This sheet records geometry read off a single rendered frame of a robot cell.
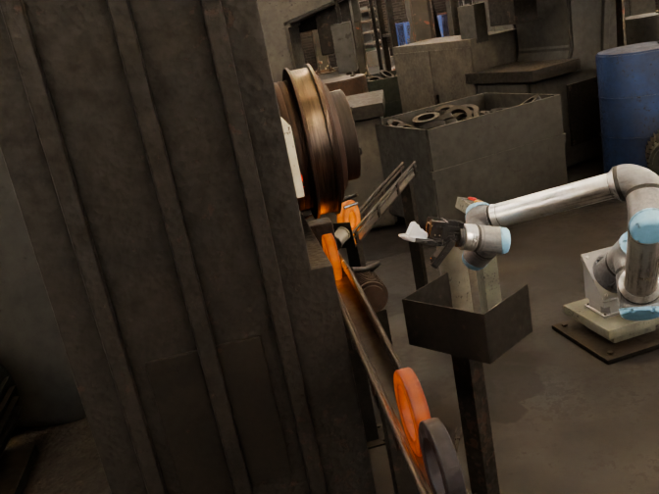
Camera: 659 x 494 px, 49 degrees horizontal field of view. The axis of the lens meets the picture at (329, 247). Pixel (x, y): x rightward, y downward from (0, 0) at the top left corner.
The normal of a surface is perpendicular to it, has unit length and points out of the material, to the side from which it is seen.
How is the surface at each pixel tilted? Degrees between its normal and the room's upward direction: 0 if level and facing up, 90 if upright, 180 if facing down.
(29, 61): 90
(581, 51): 90
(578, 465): 0
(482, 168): 90
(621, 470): 0
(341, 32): 90
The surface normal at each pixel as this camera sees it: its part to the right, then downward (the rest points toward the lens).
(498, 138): 0.41, 0.20
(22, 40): 0.17, 0.27
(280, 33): -0.07, 0.31
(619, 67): -0.74, 0.33
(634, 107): -0.51, 0.35
